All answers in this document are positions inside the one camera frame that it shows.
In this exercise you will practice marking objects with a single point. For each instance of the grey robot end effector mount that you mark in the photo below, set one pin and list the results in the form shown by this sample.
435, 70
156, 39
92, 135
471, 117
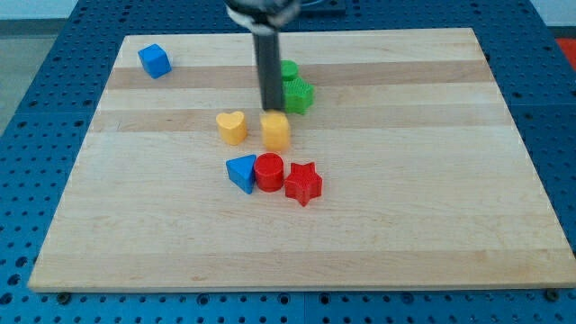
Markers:
262, 17

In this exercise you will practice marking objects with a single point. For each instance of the red star block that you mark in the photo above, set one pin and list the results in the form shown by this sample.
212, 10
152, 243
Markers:
303, 183

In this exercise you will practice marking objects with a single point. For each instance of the red cylinder block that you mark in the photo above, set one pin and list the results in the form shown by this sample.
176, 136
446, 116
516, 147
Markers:
269, 172

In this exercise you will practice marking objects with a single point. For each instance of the green cylinder block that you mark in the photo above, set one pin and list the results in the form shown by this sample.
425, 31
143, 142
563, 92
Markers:
289, 70

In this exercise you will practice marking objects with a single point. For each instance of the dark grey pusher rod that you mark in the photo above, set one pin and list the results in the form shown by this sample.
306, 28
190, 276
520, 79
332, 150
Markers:
269, 71

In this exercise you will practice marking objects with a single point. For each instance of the wooden board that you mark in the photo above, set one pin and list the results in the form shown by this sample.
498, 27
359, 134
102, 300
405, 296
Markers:
427, 184

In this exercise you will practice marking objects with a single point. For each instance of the yellow heart block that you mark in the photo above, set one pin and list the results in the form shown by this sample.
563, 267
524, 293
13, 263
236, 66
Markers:
232, 127

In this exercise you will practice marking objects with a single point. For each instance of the yellow rounded block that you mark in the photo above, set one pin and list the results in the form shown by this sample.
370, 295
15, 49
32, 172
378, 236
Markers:
276, 131

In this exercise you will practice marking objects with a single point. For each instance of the blue cube block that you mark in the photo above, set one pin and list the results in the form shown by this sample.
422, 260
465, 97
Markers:
155, 61

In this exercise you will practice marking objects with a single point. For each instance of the blue triangle block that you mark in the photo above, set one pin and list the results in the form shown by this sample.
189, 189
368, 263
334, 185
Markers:
241, 172

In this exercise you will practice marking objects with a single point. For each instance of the green star block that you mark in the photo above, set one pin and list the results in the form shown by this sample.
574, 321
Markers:
298, 96

